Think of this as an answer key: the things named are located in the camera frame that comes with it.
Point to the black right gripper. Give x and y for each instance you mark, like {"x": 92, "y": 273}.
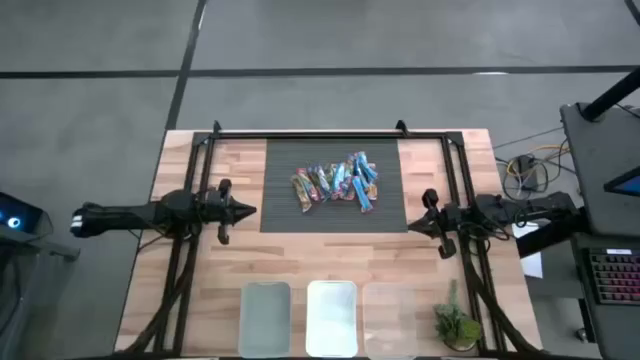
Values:
{"x": 449, "y": 220}

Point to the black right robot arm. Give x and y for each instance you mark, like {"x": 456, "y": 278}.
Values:
{"x": 545, "y": 205}

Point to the black pole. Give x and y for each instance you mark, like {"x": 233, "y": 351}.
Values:
{"x": 612, "y": 95}

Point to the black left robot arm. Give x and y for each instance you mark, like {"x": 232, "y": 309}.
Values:
{"x": 130, "y": 215}

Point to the small potted green plant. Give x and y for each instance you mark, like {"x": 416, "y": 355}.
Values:
{"x": 456, "y": 327}

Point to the clear plastic bin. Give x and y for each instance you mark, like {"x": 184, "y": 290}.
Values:
{"x": 389, "y": 320}

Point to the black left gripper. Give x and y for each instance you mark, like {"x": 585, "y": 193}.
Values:
{"x": 224, "y": 212}

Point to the white plastic bin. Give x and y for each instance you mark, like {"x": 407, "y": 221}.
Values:
{"x": 331, "y": 320}

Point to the grey workstation desk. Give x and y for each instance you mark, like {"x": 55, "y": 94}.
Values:
{"x": 600, "y": 170}

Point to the blue orange granola bar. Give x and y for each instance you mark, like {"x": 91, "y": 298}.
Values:
{"x": 320, "y": 181}
{"x": 300, "y": 194}
{"x": 372, "y": 191}

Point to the desk caster wheel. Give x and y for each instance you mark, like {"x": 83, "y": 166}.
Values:
{"x": 581, "y": 335}

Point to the backlit black keyboard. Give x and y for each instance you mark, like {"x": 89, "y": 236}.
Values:
{"x": 617, "y": 275}

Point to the grey plastic bin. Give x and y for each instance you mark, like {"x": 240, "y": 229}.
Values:
{"x": 265, "y": 320}

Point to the black metal table frame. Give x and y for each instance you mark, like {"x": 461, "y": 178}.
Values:
{"x": 325, "y": 135}

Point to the silver blue granola bar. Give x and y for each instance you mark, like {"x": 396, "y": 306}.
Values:
{"x": 338, "y": 179}

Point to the black computer with blue light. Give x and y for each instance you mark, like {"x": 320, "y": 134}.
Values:
{"x": 17, "y": 215}

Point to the tablet screen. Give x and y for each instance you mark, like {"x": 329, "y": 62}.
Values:
{"x": 625, "y": 184}

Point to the grey metal stand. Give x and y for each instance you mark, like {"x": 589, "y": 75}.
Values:
{"x": 30, "y": 245}

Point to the green orange granola bar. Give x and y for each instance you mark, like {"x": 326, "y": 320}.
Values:
{"x": 350, "y": 165}
{"x": 329, "y": 172}

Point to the black power box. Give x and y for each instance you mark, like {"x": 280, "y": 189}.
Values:
{"x": 526, "y": 167}

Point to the black stand bar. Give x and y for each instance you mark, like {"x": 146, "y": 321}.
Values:
{"x": 545, "y": 242}

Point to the red green granola bar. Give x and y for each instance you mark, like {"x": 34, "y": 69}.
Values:
{"x": 308, "y": 184}
{"x": 347, "y": 191}

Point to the dark grey ribbed mat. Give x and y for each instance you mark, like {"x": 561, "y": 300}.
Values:
{"x": 280, "y": 215}

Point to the white paper sheet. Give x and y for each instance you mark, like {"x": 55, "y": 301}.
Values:
{"x": 532, "y": 265}

